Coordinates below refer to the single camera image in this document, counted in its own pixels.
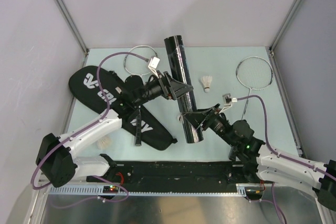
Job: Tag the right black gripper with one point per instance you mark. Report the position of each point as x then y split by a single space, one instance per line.
196 118

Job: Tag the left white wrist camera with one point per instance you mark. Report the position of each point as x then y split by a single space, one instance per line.
153 64

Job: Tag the shuttlecock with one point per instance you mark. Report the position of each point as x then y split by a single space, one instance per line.
104 143
206 83

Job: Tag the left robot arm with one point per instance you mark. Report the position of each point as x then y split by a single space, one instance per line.
59 157

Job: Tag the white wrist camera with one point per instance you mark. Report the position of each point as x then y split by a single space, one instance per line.
153 64
228 101

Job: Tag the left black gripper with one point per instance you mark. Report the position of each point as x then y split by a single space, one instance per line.
170 88

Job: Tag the black racket cover bag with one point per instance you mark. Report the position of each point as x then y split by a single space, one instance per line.
96 94

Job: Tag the shuttlecock table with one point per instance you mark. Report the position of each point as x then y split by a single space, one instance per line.
180 118

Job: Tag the aluminium frame post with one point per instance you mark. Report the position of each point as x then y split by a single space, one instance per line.
72 25
294 8

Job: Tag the left aluminium frame post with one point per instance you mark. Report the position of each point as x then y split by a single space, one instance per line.
72 25

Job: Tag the black shuttlecock tube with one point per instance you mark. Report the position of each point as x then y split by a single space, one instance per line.
186 99

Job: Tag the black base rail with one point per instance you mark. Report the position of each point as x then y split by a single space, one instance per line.
179 175

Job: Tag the white badminton racket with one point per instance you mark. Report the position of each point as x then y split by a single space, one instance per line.
254 73
138 65

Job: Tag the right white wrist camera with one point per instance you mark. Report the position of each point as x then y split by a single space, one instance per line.
228 101

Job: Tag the left white badminton racket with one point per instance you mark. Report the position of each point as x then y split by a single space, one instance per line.
138 65

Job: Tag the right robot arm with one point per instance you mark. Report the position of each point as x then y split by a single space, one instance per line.
261 161

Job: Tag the right white badminton racket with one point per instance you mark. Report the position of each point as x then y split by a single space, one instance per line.
254 73

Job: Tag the right aluminium frame post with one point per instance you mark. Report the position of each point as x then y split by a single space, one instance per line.
294 8

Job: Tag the grey slotted cable duct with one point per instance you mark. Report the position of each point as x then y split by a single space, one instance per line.
109 190

